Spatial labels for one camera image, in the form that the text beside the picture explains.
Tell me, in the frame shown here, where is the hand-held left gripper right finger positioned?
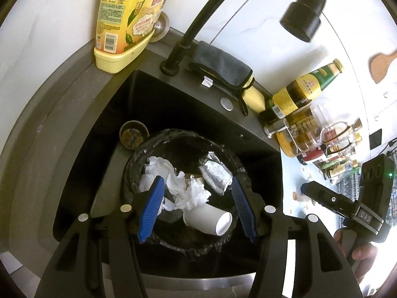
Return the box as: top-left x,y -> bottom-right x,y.
231,177 -> 362,298

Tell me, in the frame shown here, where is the green bottle gold label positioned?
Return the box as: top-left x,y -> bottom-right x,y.
259,58 -> 345,125

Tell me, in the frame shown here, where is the dark patterned mat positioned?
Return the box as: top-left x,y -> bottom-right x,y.
336,168 -> 366,200

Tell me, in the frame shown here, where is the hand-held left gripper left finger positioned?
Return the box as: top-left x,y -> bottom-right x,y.
34,175 -> 165,298

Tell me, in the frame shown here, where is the person's right hand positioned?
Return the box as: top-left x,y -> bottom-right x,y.
333,227 -> 378,282

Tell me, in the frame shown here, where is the sink drain strainer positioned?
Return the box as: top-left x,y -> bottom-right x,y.
119,120 -> 149,149

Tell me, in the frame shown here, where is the white paper cup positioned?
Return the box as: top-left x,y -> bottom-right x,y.
183,205 -> 233,236

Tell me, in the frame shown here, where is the black kitchen sink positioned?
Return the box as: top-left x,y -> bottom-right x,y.
0,26 -> 284,298

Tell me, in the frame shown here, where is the steel wall knob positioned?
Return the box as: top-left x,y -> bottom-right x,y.
152,12 -> 170,42

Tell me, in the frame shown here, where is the wooden spatula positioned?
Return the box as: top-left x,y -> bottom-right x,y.
369,48 -> 397,84

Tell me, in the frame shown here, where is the daisy print tablecloth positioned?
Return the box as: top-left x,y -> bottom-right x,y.
281,149 -> 373,224

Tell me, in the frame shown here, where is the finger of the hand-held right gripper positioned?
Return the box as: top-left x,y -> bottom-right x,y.
300,181 -> 357,216

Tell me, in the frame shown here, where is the yellow dish soap bottle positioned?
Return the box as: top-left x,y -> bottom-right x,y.
94,0 -> 180,74

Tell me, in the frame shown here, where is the silver foil wrapper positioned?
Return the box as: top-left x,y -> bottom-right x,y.
198,150 -> 233,196

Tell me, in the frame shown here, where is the white tissue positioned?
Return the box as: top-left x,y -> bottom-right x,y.
167,178 -> 211,212
144,157 -> 187,199

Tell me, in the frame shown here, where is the black bagged trash bin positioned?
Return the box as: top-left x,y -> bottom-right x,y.
121,129 -> 252,257

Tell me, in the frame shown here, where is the black faucet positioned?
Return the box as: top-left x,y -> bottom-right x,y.
160,0 -> 328,75

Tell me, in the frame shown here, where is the grey dish cloth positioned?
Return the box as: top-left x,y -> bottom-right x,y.
189,41 -> 268,116

